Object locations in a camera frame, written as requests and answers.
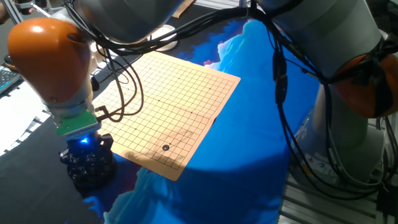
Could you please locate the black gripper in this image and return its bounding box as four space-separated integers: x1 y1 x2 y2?
58 132 114 172

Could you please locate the tan go board with grid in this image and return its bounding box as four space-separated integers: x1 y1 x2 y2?
91 51 242 182

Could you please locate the green wrist mounting plate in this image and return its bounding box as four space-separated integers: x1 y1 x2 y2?
55 109 102 138

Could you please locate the black round stone bowl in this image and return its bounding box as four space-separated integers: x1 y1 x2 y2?
67 152 119 192

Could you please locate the white paper sheet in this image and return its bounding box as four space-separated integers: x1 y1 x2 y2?
0 81 52 156

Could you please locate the thin aluminium strut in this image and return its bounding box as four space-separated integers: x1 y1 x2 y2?
30 2 53 19

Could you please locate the blue and black landscape mat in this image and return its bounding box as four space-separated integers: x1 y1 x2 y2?
0 3 321 224

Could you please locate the flat cardboard sheet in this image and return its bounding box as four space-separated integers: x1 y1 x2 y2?
172 0 196 19

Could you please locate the aluminium frame strut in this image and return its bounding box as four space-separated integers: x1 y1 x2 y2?
0 0 25 26

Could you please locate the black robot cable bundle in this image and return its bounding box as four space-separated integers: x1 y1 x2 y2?
63 0 398 200

